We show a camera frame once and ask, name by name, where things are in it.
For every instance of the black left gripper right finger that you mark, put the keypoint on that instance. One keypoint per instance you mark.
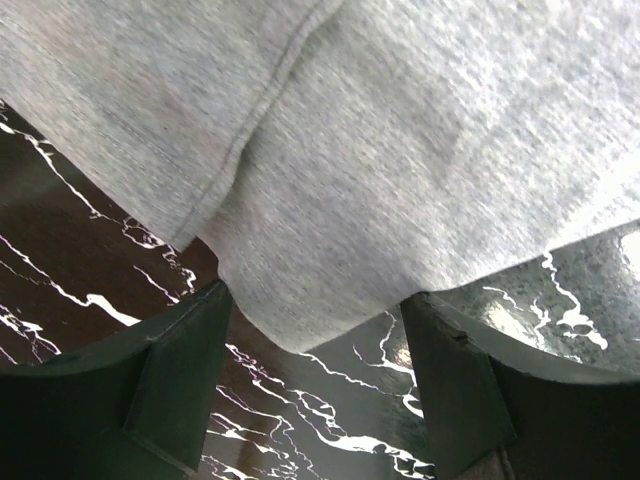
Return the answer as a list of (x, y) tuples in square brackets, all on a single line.
[(496, 408)]

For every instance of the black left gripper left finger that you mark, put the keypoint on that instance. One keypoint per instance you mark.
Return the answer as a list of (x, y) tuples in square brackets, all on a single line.
[(135, 405)]

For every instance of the grey t shirt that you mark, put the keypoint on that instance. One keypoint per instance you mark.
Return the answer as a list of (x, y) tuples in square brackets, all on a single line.
[(341, 156)]

